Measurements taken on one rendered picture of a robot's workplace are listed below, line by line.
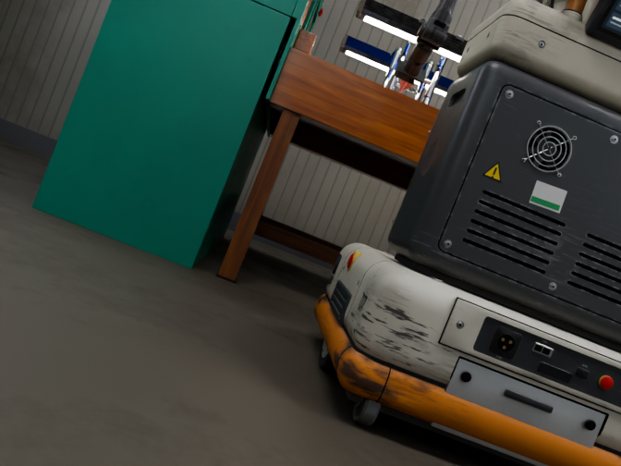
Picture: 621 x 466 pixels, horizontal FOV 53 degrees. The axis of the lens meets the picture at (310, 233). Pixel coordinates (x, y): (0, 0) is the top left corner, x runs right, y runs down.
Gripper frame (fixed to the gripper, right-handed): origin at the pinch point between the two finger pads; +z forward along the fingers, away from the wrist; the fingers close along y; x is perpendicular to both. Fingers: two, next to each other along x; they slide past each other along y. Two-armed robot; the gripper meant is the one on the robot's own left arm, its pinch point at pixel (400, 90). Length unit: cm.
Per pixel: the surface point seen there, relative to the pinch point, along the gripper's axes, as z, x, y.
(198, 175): 18, 56, 51
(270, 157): 13, 42, 33
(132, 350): -37, 140, 39
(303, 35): -6.4, 2.7, 38.1
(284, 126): 5.8, 33.7, 32.5
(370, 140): 0.7, 29.4, 5.4
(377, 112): -5.2, 22.6, 6.7
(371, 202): 156, -93, -35
